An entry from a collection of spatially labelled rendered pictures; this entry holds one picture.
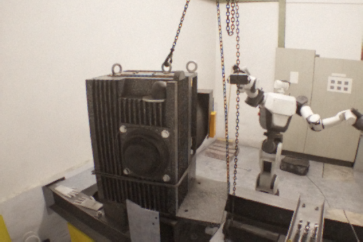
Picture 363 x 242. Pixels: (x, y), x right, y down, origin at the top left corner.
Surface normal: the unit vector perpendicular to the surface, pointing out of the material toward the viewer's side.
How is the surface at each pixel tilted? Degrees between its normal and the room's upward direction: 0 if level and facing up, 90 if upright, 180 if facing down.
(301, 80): 90
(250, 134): 90
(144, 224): 90
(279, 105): 77
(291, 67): 90
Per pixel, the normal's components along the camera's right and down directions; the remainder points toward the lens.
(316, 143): -0.53, 0.21
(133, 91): -0.29, 0.23
